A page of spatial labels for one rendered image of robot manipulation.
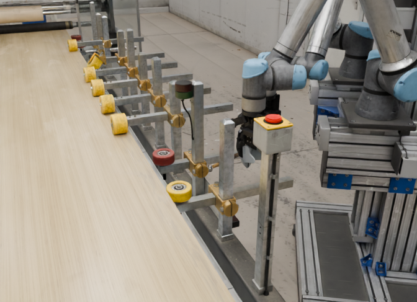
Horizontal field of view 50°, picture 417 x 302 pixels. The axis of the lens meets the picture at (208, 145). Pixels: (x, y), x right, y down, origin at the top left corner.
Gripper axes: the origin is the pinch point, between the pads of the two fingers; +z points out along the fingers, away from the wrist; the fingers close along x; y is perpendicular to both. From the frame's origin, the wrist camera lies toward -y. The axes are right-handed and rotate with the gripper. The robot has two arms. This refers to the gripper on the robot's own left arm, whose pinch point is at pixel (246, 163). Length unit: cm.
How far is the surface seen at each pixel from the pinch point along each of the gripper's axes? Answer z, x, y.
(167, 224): 2.7, -38.7, 7.0
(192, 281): 3, -48, 28
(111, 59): -2, 34, -143
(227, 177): -1.2, -12.9, 4.3
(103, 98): -5, -8, -78
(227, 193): 4.7, -12.8, 4.3
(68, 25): -1, 69, -269
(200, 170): 7.6, -5.6, -16.8
